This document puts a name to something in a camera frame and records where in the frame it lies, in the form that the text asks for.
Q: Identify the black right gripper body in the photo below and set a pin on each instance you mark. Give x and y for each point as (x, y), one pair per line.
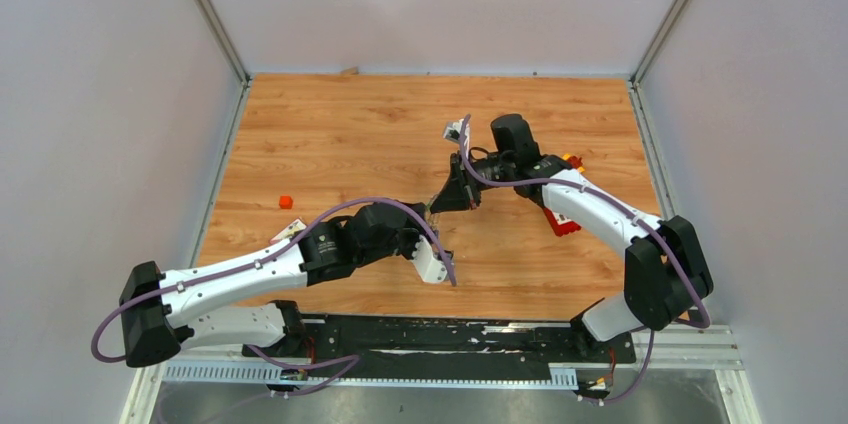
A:
(490, 171)

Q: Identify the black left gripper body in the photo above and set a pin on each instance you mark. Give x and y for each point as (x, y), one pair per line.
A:
(407, 240)

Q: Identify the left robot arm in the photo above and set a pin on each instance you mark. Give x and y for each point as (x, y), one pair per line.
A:
(165, 312)

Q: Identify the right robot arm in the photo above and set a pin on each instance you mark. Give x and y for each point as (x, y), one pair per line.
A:
(665, 270)

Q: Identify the toy brick car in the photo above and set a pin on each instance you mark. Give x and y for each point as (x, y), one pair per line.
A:
(575, 162)

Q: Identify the red playing card box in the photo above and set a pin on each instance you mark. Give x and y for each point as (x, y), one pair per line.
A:
(289, 231)

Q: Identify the orange cube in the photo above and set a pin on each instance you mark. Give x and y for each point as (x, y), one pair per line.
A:
(285, 202)

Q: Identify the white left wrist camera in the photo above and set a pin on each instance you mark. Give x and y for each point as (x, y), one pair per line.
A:
(428, 263)

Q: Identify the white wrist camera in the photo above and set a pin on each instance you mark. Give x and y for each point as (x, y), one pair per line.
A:
(428, 263)
(458, 132)

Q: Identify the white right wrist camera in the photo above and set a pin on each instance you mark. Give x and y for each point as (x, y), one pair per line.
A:
(458, 132)

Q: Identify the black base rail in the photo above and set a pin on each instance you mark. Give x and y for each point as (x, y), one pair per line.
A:
(445, 348)

